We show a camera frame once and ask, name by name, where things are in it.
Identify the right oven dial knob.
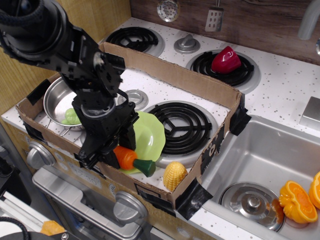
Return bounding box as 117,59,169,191
113,191,148,225

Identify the hanging metal spatula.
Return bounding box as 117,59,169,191
205,0,224,32

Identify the small steel pot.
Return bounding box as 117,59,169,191
43,77,84,136

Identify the silver stove knob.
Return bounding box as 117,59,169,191
173,34,201,54
116,89,149,112

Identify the green toy vegetable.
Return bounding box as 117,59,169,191
61,108,81,126

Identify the red toy bell pepper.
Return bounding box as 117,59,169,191
211,46,242,74

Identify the back left black burner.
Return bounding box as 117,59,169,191
105,27,159,52

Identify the hanging perforated ladle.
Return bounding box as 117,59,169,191
157,0,180,23

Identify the orange toy carrot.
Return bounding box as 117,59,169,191
113,145,156,177

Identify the light green plastic plate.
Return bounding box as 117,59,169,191
120,111,166,174

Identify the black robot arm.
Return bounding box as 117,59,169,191
0,0,138,169

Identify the back right black burner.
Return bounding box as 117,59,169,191
187,50,255,87

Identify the silver back stove knob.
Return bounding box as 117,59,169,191
173,34,201,54

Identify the steel pot lid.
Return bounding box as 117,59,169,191
219,182,286,232

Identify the yellow toy corn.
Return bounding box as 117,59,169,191
162,161,188,192

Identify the front right black burner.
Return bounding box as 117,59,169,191
145,101,218,155

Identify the silver centre stove knob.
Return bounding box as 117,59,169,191
116,89,149,112

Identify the left oven dial knob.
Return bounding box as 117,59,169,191
26,141,56,170

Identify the orange toy fruit half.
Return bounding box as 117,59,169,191
309,172,320,209

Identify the black burner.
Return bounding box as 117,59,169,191
145,101,218,155
187,50,255,87
105,27,159,52

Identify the black cable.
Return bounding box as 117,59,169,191
0,216,32,240

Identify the orange toy pumpkin slice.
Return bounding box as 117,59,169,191
278,180,318,224

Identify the steel sink basin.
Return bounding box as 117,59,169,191
202,116,320,240

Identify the silver oven door handle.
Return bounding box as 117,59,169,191
32,168,143,240

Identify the cardboard fence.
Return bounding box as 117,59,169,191
15,41,252,221

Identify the oven dial knob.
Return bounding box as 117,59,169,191
26,141,56,170
113,191,148,225

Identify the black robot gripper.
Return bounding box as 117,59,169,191
72,96,139,170

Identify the silver faucet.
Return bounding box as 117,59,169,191
297,0,320,40

